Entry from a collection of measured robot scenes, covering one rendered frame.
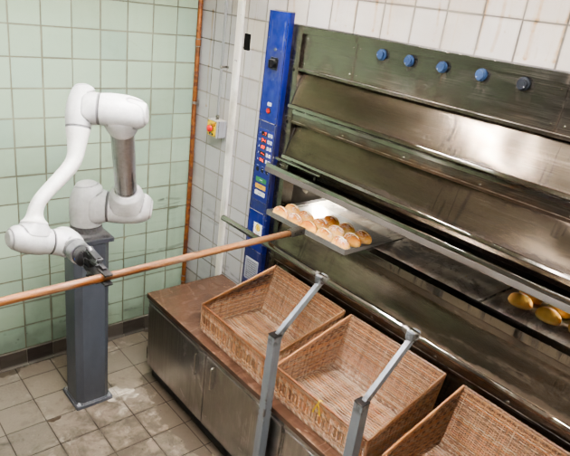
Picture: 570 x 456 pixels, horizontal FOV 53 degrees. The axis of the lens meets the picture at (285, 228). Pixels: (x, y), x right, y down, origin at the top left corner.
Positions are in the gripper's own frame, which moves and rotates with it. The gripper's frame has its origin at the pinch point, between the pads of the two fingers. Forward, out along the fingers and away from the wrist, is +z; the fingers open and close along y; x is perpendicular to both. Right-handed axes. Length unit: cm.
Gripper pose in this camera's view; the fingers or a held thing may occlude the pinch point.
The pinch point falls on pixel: (104, 276)
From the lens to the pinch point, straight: 218.7
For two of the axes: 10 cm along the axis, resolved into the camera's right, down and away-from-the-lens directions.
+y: -1.3, 9.2, 3.8
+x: -7.4, 1.7, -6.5
